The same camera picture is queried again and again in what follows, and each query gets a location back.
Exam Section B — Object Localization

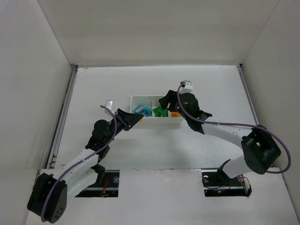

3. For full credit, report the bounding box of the blue curved lego brick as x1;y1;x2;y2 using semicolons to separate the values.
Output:
134;105;145;115

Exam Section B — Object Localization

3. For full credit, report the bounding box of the green sloped lego brick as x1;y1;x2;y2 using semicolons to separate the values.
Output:
161;110;168;117

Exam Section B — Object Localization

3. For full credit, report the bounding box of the long yellow lego brick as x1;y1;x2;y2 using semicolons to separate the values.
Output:
171;112;180;117

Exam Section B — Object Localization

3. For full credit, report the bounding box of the green lego plate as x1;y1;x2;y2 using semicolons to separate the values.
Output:
153;106;162;117

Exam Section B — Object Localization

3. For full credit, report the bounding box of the blue long lego brick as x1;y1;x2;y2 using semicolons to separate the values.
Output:
142;107;152;117

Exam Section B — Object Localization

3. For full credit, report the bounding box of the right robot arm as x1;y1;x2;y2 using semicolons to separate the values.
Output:
159;90;281;179

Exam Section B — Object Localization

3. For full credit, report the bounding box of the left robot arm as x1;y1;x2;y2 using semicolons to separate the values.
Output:
27;109;143;224

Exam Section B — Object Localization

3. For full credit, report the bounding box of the white three-compartment tray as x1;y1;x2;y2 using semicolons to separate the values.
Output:
130;96;183;128

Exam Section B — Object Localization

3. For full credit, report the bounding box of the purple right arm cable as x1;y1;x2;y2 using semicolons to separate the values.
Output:
177;82;291;174

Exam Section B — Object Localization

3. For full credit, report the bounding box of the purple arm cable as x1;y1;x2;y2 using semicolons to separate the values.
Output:
41;105;118;222
177;82;291;174

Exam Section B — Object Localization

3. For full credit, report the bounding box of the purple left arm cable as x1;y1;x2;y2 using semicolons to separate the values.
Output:
41;105;118;222

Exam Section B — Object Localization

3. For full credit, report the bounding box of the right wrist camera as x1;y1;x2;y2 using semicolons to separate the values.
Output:
180;80;193;94

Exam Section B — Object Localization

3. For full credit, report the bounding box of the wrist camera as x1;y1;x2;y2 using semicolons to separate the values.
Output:
180;80;193;94
104;100;115;115

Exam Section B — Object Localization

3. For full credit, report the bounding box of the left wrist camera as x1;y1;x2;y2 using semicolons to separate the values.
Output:
104;100;115;115

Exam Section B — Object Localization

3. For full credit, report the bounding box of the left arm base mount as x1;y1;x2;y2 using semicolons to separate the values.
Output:
76;165;120;198

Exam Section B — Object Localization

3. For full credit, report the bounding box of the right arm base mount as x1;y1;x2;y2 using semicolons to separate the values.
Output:
202;160;252;197

